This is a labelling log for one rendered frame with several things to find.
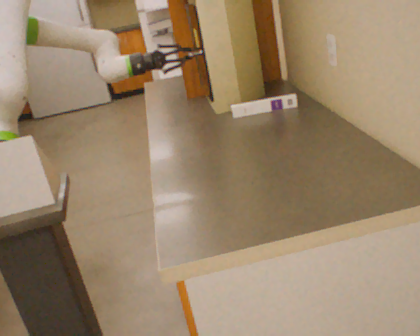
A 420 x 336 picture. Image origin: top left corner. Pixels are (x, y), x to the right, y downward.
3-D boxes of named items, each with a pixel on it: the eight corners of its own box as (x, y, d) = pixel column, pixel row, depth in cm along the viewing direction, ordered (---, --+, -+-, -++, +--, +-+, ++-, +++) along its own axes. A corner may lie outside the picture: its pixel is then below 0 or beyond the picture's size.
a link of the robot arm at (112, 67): (103, 90, 197) (97, 78, 186) (98, 64, 200) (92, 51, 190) (135, 83, 198) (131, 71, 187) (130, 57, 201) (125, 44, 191)
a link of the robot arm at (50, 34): (31, 52, 180) (40, 36, 172) (27, 27, 183) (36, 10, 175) (114, 63, 203) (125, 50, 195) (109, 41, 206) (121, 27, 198)
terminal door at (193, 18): (204, 88, 223) (187, 2, 208) (213, 103, 195) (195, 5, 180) (202, 88, 223) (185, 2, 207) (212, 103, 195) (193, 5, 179)
